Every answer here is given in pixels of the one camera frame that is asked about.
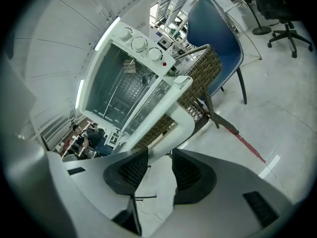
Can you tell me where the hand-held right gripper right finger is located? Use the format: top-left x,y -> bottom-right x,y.
148,148 -> 295,238

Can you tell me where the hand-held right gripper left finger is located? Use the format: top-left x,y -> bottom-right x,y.
47,147 -> 150,236

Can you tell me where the white glass oven door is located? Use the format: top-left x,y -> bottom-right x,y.
111,75 -> 196,163

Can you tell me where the white oven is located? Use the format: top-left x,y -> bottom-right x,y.
79,21 -> 177,133

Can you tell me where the white square table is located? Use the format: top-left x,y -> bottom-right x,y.
104,129 -> 127,150

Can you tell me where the white air conditioner unit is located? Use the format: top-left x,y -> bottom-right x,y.
41,115 -> 75,146

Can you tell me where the blue chair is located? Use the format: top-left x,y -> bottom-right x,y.
185,0 -> 248,105

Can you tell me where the black floor fan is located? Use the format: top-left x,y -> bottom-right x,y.
241,0 -> 272,36

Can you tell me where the black office chair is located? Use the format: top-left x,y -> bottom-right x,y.
255,0 -> 314,59

